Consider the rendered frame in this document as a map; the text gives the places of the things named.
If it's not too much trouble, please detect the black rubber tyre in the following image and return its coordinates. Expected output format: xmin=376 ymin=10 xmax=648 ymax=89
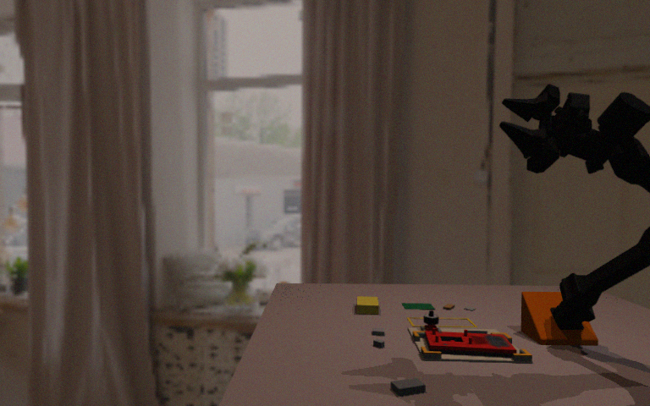
xmin=423 ymin=314 xmax=439 ymax=325

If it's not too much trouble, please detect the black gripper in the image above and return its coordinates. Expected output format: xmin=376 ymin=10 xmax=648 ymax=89
xmin=499 ymin=84 xmax=591 ymax=173

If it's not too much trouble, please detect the yellow flat block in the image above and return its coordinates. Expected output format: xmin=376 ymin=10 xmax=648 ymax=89
xmin=356 ymin=296 xmax=378 ymax=315

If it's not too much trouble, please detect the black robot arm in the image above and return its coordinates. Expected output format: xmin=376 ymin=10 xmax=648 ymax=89
xmin=550 ymin=92 xmax=650 ymax=330

